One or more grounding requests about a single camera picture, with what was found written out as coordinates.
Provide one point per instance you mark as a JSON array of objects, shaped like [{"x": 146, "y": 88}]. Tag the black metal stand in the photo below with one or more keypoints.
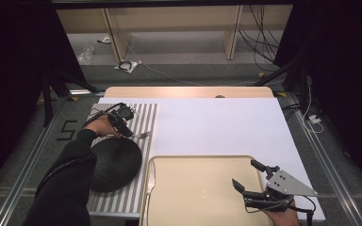
[
  {"x": 301, "y": 84},
  {"x": 47, "y": 97}
]

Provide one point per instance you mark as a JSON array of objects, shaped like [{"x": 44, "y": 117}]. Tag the small flat floor packet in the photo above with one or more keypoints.
[{"x": 104, "y": 40}]

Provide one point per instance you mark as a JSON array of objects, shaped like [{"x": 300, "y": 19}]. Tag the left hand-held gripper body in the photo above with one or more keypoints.
[{"x": 121, "y": 114}]

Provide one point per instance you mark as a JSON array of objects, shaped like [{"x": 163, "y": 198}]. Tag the light wooden desk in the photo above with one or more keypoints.
[{"x": 169, "y": 17}]

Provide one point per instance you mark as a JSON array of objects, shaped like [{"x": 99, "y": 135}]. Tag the white power adapter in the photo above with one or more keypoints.
[{"x": 314, "y": 119}]

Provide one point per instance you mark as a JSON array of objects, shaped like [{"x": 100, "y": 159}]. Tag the light wooden table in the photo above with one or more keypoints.
[{"x": 185, "y": 92}]

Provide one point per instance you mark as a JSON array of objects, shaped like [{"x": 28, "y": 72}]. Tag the beige plastic tray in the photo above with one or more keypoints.
[{"x": 201, "y": 188}]

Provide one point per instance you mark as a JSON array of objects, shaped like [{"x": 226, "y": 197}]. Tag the clear crumpled plastic bag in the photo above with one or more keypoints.
[{"x": 86, "y": 55}]

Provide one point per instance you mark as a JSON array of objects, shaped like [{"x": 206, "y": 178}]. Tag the person's right hand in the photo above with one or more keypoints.
[{"x": 283, "y": 218}]

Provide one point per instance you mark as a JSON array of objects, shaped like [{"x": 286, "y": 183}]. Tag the aluminium floor rail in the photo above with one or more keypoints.
[
  {"x": 326, "y": 166},
  {"x": 28, "y": 163}
]

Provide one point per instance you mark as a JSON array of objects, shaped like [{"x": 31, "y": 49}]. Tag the white table board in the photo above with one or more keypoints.
[{"x": 226, "y": 125}]

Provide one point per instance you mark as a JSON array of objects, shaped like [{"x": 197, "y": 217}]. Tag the person's left hand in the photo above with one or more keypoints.
[{"x": 102, "y": 127}]

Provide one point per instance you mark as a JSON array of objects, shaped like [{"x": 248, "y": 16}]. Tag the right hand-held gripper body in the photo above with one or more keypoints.
[{"x": 284, "y": 183}]

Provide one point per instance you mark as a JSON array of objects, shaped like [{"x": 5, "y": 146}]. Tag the grey white striped placemat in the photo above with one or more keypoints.
[{"x": 138, "y": 119}]

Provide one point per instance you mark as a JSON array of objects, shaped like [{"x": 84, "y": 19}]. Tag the silver knife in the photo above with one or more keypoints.
[{"x": 150, "y": 183}]

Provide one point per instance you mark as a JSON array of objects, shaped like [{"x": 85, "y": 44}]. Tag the black curtain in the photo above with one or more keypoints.
[
  {"x": 345, "y": 78},
  {"x": 12, "y": 78}
]

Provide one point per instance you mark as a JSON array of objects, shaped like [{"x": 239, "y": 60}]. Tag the black round plate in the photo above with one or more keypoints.
[{"x": 119, "y": 166}]

